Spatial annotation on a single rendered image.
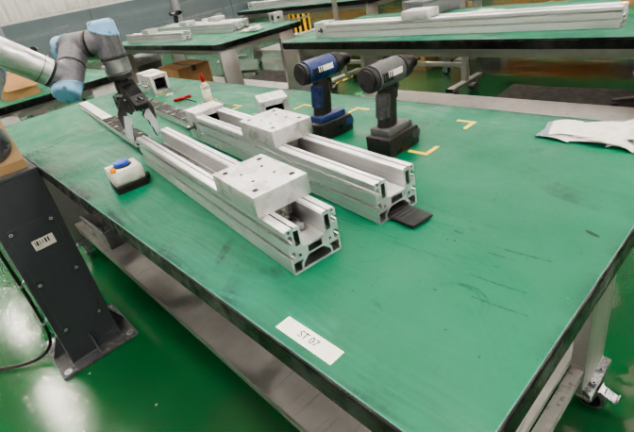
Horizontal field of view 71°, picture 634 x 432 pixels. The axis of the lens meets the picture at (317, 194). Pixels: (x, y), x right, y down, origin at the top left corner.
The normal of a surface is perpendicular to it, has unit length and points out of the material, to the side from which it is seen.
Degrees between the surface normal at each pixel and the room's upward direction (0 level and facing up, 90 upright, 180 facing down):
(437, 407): 0
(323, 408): 0
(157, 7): 90
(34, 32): 90
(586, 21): 90
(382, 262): 0
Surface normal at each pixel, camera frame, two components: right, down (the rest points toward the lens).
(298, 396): -0.18, -0.87
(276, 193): 0.59, 0.28
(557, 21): -0.69, 0.43
